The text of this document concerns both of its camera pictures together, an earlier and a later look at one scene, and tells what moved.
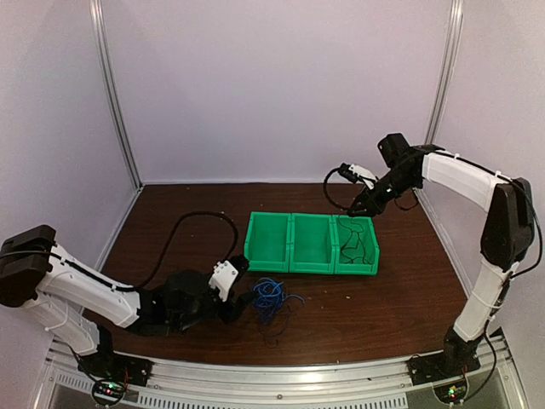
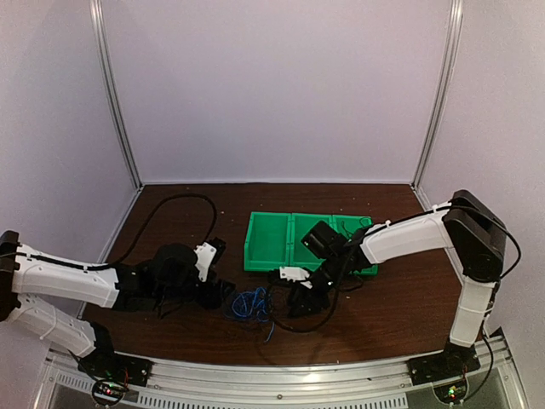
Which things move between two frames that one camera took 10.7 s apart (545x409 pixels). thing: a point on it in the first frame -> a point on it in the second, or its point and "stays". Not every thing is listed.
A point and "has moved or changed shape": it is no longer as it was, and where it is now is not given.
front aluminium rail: x=65 y=383 stays
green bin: x=266 y=246 stays
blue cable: x=270 y=298 has moved or changed shape
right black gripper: x=373 y=205 -> x=306 y=297
